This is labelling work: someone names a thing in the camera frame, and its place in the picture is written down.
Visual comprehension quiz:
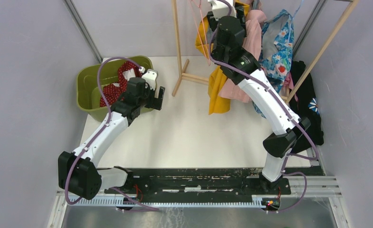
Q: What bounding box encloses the pink wire hanger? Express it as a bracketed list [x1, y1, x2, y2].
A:
[188, 0, 211, 66]

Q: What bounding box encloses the red polka dot skirt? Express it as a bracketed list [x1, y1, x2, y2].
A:
[103, 61, 141, 105]

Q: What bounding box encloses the yellow skirt grey lining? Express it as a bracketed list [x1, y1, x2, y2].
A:
[195, 0, 250, 115]

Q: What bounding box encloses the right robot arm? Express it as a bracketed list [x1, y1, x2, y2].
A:
[207, 0, 310, 194]

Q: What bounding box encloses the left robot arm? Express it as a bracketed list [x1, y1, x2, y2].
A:
[57, 77, 165, 200]

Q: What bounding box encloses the pink garment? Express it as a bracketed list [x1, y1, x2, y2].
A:
[219, 9, 267, 103]

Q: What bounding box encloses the wooden clothes rack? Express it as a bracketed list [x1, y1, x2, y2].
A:
[171, 0, 359, 103]

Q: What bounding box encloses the blue floral garment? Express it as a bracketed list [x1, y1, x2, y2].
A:
[252, 9, 295, 119]

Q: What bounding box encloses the green plastic basket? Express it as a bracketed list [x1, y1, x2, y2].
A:
[77, 56, 153, 123]

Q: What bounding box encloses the black garment with flower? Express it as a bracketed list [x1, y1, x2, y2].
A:
[289, 61, 324, 154]

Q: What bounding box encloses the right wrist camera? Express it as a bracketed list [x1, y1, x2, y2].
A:
[207, 0, 237, 21]

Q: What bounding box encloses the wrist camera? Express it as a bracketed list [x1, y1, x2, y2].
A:
[138, 66, 158, 92]
[207, 0, 237, 21]

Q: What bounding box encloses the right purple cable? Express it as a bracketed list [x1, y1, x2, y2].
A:
[207, 0, 320, 213]

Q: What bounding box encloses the purple cable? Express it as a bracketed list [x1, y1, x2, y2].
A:
[65, 57, 161, 213]
[207, 0, 320, 213]

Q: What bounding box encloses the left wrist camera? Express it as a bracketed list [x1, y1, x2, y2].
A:
[138, 66, 158, 92]

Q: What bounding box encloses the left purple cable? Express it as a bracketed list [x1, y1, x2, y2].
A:
[65, 57, 161, 213]

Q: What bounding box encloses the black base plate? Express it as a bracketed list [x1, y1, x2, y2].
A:
[104, 167, 292, 204]

